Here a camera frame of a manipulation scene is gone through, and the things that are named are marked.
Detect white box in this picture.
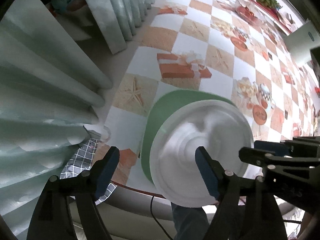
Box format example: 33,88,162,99
282,21,320,67

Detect grey grid-patterned cloth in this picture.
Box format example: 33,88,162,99
60,137,118,204

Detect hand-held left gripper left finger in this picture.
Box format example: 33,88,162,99
26,146,120,240

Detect teal object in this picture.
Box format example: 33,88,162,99
49,0,75,13

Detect green plate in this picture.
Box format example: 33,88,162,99
140,89,235,183

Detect white foam bowl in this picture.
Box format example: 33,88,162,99
151,99,254,208

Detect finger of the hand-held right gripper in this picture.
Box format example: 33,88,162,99
239,147,320,171
254,136,320,157

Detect person's jeans-clad legs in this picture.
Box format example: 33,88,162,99
171,201,210,240

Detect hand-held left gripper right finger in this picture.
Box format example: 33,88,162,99
195,146,288,240

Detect checkered printed tablecloth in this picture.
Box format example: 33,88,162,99
100,0,320,195

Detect pale green curtain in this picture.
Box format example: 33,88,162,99
0,0,160,239

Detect black cable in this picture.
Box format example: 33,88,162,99
149,195,173,240

